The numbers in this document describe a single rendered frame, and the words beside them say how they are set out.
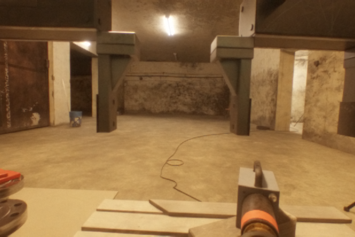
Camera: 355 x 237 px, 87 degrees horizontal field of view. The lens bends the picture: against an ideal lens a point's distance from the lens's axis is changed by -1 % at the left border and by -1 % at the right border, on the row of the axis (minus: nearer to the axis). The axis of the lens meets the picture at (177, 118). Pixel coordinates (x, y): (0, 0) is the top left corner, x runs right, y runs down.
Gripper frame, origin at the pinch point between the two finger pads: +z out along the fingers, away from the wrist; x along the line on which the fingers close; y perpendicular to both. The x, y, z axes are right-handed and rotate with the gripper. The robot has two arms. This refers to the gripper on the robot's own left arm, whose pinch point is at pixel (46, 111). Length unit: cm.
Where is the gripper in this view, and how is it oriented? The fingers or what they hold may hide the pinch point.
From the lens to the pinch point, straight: 25.1
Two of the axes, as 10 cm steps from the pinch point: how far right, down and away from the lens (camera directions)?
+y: -0.3, -0.9, 10.0
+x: -10.0, -0.2, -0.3
